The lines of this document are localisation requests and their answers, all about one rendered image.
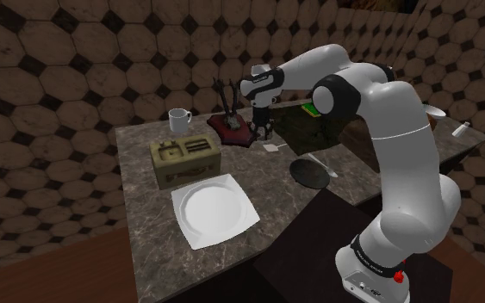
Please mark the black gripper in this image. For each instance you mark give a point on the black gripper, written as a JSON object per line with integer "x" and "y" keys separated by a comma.
{"x": 262, "y": 114}

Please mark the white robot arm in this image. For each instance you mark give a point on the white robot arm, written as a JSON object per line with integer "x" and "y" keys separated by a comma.
{"x": 406, "y": 168}

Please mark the antler figure on red base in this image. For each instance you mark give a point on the antler figure on red base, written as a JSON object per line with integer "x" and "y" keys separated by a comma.
{"x": 231, "y": 130}

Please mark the dark sink basin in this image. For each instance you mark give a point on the dark sink basin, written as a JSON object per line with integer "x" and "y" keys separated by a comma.
{"x": 309, "y": 132}

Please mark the dark round plate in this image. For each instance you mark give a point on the dark round plate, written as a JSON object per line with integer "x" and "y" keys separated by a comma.
{"x": 309, "y": 174}

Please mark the white spoon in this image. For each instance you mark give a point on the white spoon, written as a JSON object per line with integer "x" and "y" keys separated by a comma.
{"x": 319, "y": 163}

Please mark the olive green radio box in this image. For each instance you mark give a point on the olive green radio box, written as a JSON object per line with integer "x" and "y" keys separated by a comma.
{"x": 185, "y": 161}

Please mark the white mug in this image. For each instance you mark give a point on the white mug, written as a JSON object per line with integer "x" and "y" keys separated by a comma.
{"x": 178, "y": 120}

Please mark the white square plate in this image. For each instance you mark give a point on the white square plate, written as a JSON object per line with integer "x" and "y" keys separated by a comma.
{"x": 215, "y": 210}

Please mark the dark robot stand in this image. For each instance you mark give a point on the dark robot stand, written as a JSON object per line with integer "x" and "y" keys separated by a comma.
{"x": 309, "y": 251}

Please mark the white bowl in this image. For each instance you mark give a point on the white bowl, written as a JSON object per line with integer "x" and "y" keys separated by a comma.
{"x": 434, "y": 110}

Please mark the small white bottle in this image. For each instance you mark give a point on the small white bottle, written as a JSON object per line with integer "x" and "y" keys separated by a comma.
{"x": 461, "y": 129}

